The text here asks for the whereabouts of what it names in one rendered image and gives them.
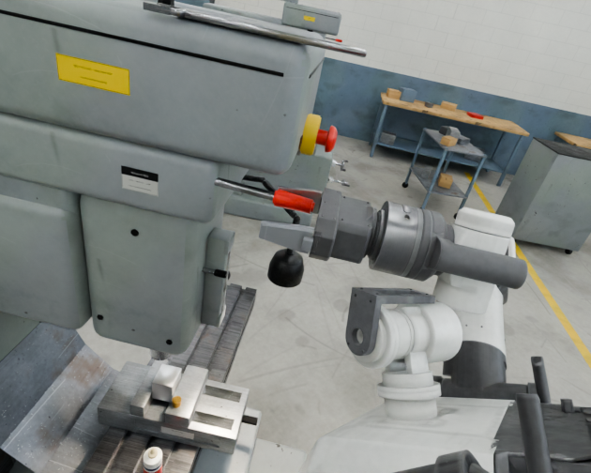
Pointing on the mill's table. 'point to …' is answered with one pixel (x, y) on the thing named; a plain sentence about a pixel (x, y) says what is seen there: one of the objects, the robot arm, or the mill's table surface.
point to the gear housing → (107, 167)
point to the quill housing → (144, 273)
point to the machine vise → (218, 415)
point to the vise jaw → (193, 383)
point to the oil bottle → (153, 461)
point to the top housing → (151, 77)
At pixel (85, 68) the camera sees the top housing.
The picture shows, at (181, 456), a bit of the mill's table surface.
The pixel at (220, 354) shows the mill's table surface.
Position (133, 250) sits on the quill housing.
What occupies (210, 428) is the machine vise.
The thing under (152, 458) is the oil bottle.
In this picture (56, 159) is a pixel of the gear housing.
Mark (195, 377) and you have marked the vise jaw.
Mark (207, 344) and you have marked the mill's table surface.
